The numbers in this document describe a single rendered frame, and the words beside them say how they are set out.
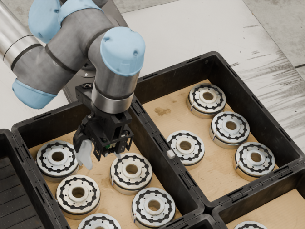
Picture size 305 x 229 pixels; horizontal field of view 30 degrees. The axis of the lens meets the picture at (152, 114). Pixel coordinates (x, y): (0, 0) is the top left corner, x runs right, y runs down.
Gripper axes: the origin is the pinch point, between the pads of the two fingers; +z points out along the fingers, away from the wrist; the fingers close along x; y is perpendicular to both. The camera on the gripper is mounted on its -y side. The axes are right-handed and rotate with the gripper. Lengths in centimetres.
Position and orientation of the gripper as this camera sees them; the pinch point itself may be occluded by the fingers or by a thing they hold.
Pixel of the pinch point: (91, 154)
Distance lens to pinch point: 123.2
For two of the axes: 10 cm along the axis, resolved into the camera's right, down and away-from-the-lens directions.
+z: -2.1, 6.4, 7.4
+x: 8.4, -2.7, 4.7
